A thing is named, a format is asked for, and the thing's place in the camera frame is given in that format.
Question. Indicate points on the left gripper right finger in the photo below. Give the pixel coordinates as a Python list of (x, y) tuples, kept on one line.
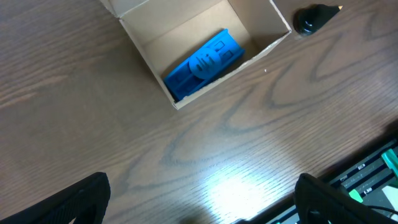
[(317, 202)]

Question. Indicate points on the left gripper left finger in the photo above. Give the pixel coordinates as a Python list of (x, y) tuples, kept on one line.
[(83, 202)]

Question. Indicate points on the blue plastic rectangular block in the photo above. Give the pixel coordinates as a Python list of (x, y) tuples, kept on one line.
[(203, 66)]

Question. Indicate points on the cardboard box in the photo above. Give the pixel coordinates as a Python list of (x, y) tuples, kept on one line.
[(166, 32)]

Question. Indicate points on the black teardrop shaped object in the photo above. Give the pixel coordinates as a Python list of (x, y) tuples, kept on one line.
[(309, 20)]

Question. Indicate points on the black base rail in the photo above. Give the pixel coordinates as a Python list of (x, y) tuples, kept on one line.
[(362, 178)]

